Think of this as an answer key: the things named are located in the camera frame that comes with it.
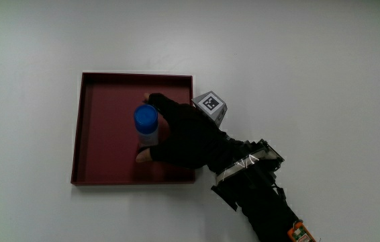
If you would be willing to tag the person's right hand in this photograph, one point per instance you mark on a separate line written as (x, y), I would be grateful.
(190, 134)

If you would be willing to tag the blue-capped glue bottle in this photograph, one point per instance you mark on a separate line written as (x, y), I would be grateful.
(146, 122)

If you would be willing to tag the orange device on forearm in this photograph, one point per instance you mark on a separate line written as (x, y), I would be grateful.
(300, 233)

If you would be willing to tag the dark red square plate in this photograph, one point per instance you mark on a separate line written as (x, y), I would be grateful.
(109, 134)

